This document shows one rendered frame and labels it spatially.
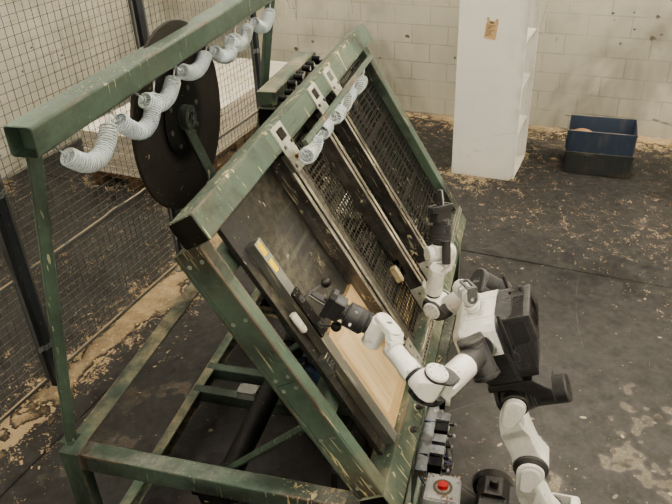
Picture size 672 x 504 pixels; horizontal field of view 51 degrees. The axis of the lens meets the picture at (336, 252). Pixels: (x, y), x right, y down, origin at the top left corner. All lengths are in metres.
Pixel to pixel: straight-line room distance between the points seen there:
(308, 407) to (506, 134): 4.55
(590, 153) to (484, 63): 1.33
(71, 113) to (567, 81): 6.09
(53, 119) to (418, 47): 6.10
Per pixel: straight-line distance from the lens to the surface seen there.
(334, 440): 2.45
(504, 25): 6.26
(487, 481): 3.57
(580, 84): 7.77
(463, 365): 2.36
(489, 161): 6.67
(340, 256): 2.79
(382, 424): 2.71
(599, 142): 6.84
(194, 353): 4.69
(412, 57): 8.07
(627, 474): 4.05
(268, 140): 2.57
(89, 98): 2.45
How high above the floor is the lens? 2.92
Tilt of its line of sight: 32 degrees down
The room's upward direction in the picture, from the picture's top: 3 degrees counter-clockwise
